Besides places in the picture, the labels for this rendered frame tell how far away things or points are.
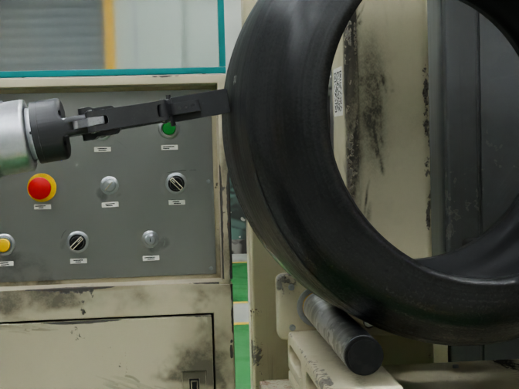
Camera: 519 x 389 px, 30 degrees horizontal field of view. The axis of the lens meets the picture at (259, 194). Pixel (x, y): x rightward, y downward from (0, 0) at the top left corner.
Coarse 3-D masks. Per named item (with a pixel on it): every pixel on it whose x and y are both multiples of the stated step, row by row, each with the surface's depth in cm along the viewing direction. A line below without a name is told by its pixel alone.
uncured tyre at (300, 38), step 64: (320, 0) 106; (512, 0) 138; (256, 64) 109; (320, 64) 106; (256, 128) 108; (320, 128) 106; (256, 192) 111; (320, 192) 106; (320, 256) 109; (384, 256) 108; (448, 256) 137; (512, 256) 138; (384, 320) 111; (448, 320) 110; (512, 320) 111
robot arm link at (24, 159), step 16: (0, 112) 113; (16, 112) 113; (0, 128) 112; (16, 128) 112; (0, 144) 112; (16, 144) 112; (32, 144) 114; (0, 160) 113; (16, 160) 113; (32, 160) 115; (0, 176) 116
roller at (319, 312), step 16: (304, 304) 141; (320, 304) 133; (320, 320) 127; (336, 320) 121; (352, 320) 120; (336, 336) 116; (352, 336) 111; (368, 336) 110; (336, 352) 115; (352, 352) 109; (368, 352) 109; (352, 368) 109; (368, 368) 109
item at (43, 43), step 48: (0, 0) 169; (48, 0) 170; (96, 0) 171; (144, 0) 172; (192, 0) 172; (0, 48) 170; (48, 48) 170; (96, 48) 171; (144, 48) 172; (192, 48) 173
